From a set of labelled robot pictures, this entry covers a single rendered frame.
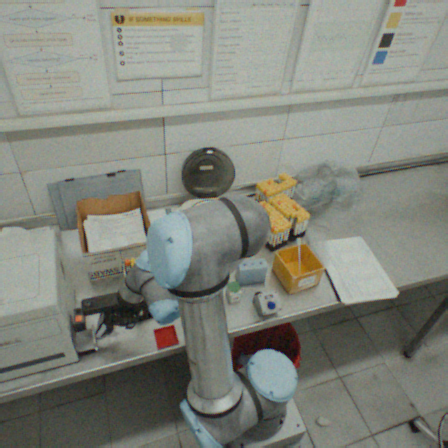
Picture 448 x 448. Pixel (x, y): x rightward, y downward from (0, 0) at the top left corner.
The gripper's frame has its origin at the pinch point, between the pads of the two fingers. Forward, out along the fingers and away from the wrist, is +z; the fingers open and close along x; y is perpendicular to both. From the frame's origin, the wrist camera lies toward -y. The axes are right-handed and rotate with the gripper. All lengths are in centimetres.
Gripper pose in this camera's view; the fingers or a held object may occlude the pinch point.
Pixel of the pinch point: (96, 335)
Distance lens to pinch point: 127.7
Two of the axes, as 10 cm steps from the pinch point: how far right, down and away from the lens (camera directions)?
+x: -3.3, -6.6, 6.7
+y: 7.8, 2.1, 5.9
